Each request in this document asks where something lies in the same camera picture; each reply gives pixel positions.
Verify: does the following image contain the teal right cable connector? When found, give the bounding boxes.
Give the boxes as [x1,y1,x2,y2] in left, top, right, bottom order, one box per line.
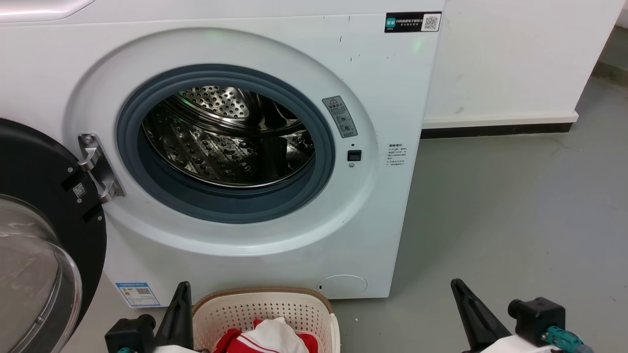
[542,326,594,353]

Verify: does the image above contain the round white filter cover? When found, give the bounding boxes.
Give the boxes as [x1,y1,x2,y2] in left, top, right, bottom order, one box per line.
[317,275,368,297]

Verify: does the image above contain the cream plastic laundry basket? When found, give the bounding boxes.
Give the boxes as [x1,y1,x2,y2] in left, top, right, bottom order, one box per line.
[192,287,341,353]

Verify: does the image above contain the black washer door with glass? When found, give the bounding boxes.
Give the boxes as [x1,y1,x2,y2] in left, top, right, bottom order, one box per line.
[0,118,107,353]

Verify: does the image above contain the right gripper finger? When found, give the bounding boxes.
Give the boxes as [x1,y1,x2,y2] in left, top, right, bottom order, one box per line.
[450,279,492,351]
[455,278,511,344]

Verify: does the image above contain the grey warning sticker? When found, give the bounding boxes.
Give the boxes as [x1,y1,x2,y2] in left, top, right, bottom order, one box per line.
[322,96,358,138]

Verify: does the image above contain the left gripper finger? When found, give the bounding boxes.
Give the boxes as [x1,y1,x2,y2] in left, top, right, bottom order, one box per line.
[179,282,194,351]
[156,281,188,350]

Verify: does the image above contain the white front-load washing machine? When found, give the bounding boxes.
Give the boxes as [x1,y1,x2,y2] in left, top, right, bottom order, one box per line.
[0,0,446,308]

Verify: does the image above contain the grey rubber door gasket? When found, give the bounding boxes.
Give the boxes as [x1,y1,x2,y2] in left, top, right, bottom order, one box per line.
[116,64,336,224]

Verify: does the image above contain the white detergent drawer front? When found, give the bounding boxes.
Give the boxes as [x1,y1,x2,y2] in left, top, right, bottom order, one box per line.
[0,0,95,23]

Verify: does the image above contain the small printed text sticker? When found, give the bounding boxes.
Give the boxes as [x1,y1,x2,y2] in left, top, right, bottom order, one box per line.
[386,143,407,167]

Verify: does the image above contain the blue energy label sticker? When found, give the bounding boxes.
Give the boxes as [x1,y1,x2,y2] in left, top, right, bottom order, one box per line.
[115,282,161,308]

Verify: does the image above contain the stainless steel washing machine drum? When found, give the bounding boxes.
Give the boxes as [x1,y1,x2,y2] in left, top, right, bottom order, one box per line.
[142,86,316,188]

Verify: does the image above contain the silver metal door hinge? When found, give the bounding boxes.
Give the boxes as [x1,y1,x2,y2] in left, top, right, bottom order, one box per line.
[78,133,126,204]

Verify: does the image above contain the black skirting strip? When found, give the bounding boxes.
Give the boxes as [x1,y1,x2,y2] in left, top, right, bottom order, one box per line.
[421,123,574,139]

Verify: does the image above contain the black QR brand sticker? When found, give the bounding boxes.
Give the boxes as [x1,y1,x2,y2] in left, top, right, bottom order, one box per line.
[384,12,442,33]

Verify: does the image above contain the red and white garment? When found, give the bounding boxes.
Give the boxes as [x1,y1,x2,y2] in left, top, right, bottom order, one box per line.
[213,317,318,353]

